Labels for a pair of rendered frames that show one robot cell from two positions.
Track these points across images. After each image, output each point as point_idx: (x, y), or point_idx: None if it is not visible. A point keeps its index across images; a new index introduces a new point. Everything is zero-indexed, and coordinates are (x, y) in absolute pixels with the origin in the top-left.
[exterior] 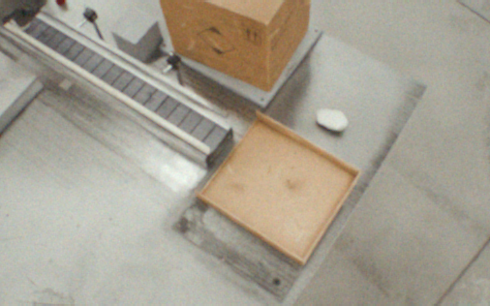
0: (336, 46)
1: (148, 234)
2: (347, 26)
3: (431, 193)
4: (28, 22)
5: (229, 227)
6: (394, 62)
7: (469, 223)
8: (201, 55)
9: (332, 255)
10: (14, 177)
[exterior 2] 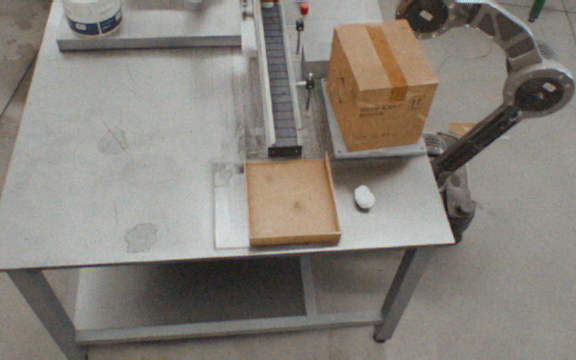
0: (424, 169)
1: (198, 155)
2: (524, 227)
3: None
4: (264, 1)
5: (239, 191)
6: (533, 286)
7: None
8: (333, 98)
9: (320, 353)
10: (173, 71)
